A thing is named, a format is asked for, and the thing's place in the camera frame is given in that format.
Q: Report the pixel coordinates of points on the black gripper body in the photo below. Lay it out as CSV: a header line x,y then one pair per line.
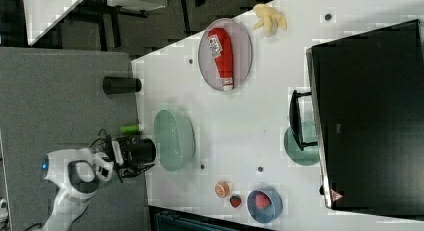
x,y
133,156

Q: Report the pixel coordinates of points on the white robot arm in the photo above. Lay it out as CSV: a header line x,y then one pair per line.
x,y
79,173

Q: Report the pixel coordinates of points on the green marker cylinder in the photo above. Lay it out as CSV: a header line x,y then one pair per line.
x,y
131,129

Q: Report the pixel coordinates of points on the orange slice toy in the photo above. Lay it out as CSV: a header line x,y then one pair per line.
x,y
222,189

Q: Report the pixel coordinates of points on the red strawberry toy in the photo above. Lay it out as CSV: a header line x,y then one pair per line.
x,y
235,201

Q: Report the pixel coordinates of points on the pink strawberry in bowl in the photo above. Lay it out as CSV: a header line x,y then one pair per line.
x,y
262,201

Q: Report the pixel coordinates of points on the blue bowl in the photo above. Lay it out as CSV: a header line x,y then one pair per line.
x,y
269,214

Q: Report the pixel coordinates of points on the red ketchup bottle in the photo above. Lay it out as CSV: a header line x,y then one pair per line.
x,y
221,50

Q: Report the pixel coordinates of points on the grey round plate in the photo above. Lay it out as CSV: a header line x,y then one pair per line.
x,y
242,54

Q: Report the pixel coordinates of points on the yellow peeled banana toy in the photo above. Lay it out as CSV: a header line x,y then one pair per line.
x,y
269,19

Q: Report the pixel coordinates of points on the black toaster oven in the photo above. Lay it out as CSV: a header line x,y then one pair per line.
x,y
368,107

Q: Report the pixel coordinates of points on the black cylinder post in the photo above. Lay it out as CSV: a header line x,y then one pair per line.
x,y
120,85

